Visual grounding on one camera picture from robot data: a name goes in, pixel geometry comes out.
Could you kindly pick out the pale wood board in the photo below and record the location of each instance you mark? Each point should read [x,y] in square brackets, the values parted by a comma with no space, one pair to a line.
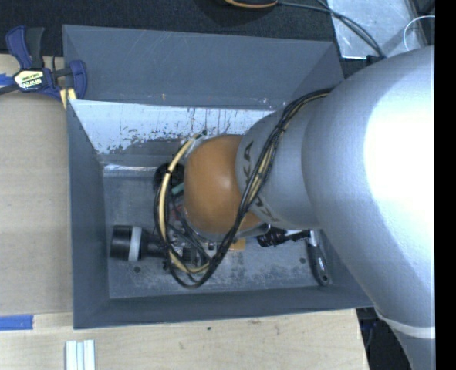
[31,206]

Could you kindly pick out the grey metal wrench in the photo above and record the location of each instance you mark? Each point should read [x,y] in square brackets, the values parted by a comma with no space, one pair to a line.
[320,264]

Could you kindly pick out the black bottle with white band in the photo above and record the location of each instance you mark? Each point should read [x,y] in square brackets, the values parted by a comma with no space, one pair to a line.
[124,243]

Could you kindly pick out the grey metal bin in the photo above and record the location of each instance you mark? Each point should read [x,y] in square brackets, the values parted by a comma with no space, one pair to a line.
[135,68]

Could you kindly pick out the black small tool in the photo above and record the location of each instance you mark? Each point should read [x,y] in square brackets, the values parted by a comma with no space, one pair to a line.
[274,238]

